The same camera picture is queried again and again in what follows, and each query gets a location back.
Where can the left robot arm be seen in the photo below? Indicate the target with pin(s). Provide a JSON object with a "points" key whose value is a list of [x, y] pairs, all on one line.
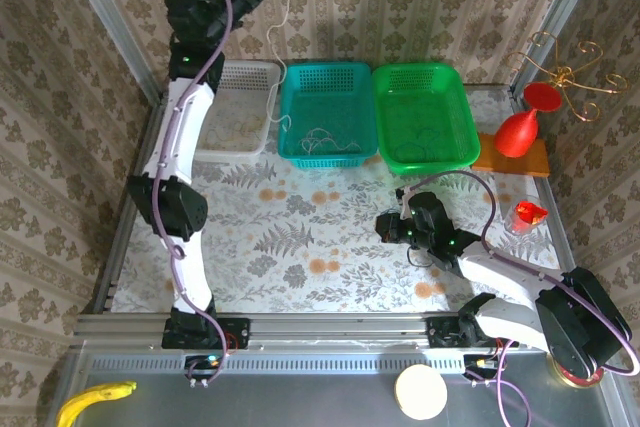
{"points": [[180, 137]]}

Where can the floral printed table cover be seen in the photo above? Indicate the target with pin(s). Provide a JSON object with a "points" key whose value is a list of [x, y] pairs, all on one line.
{"points": [[325, 272]]}

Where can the red object in clear box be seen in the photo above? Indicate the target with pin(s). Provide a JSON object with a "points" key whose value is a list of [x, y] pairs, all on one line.
{"points": [[522, 229]]}

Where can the red shiny sweets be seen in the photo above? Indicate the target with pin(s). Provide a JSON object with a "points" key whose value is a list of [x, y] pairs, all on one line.
{"points": [[530, 212]]}

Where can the white plastic basket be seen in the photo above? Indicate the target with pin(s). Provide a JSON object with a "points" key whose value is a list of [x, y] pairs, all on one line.
{"points": [[240, 112]]}

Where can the green plastic basket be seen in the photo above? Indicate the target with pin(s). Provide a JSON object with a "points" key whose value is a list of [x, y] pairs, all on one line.
{"points": [[425, 97]]}

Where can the wooden board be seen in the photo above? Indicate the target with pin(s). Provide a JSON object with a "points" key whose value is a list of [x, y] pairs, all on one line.
{"points": [[535, 162]]}

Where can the red plastic goblet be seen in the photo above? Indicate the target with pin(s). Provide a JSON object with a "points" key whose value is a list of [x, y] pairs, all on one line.
{"points": [[517, 134]]}

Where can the teal plastic basket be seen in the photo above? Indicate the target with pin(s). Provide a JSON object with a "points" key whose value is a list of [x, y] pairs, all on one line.
{"points": [[325, 97]]}

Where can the slotted metal strip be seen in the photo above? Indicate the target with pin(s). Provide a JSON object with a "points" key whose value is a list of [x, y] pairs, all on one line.
{"points": [[325, 363]]}

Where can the small black controller board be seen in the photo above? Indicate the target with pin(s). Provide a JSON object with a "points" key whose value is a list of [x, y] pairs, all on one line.
{"points": [[202, 362], [480, 363]]}

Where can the round cream disc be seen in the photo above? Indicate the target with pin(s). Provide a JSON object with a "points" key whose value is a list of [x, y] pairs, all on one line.
{"points": [[421, 392]]}

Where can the round red tin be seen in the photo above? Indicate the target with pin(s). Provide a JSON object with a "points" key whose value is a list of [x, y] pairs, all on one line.
{"points": [[559, 373]]}

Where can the yellow banana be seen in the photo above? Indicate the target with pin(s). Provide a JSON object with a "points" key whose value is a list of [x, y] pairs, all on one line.
{"points": [[90, 399]]}

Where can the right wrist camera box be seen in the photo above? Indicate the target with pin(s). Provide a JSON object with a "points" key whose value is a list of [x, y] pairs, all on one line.
{"points": [[407, 195]]}

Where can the aluminium frame post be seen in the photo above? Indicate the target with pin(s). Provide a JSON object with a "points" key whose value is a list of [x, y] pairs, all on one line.
{"points": [[556, 22], [111, 22]]}

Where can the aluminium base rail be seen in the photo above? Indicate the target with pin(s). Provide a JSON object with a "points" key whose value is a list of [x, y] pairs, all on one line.
{"points": [[340, 329]]}

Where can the aluminium side rail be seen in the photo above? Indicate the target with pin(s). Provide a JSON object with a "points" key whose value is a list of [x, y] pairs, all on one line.
{"points": [[516, 109], [119, 257]]}

